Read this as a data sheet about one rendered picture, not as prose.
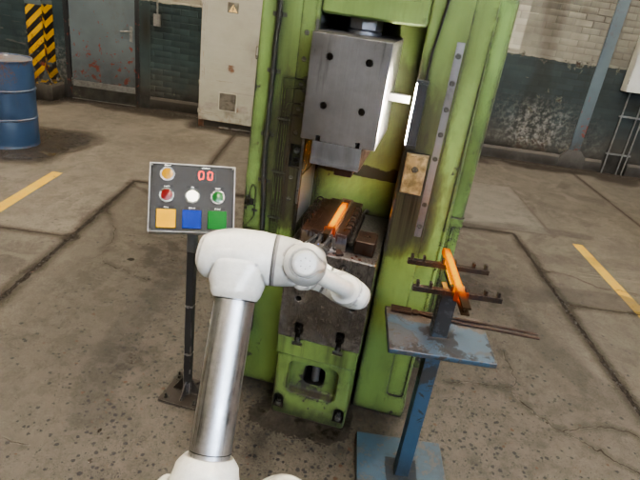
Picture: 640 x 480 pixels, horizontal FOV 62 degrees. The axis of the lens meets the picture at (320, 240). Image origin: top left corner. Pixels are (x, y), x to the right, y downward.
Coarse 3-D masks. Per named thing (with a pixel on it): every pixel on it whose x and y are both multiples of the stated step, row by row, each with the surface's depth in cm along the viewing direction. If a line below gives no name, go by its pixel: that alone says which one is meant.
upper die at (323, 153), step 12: (312, 144) 212; (324, 144) 211; (312, 156) 214; (324, 156) 213; (336, 156) 212; (348, 156) 210; (360, 156) 209; (336, 168) 213; (348, 168) 212; (360, 168) 218
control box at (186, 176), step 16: (160, 176) 213; (176, 176) 214; (192, 176) 216; (224, 176) 219; (160, 192) 212; (176, 192) 214; (208, 192) 217; (224, 192) 219; (160, 208) 212; (176, 208) 214; (192, 208) 215; (208, 208) 217; (224, 208) 218; (176, 224) 213
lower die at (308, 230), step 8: (328, 200) 262; (336, 200) 261; (352, 200) 261; (320, 208) 252; (328, 208) 250; (336, 208) 249; (352, 208) 254; (320, 216) 240; (328, 216) 241; (344, 216) 241; (304, 224) 232; (312, 224) 233; (320, 224) 232; (328, 224) 230; (344, 224) 235; (352, 224) 236; (304, 232) 228; (312, 232) 227; (336, 232) 225; (344, 232) 226; (304, 240) 229; (336, 240) 226; (344, 240) 225; (336, 248) 227; (344, 248) 226
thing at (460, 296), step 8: (448, 256) 208; (448, 264) 202; (448, 272) 200; (456, 272) 196; (456, 280) 190; (456, 288) 185; (456, 296) 181; (464, 296) 179; (464, 304) 174; (464, 312) 173
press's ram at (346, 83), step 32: (320, 32) 195; (320, 64) 199; (352, 64) 197; (384, 64) 194; (320, 96) 204; (352, 96) 201; (384, 96) 199; (320, 128) 209; (352, 128) 206; (384, 128) 228
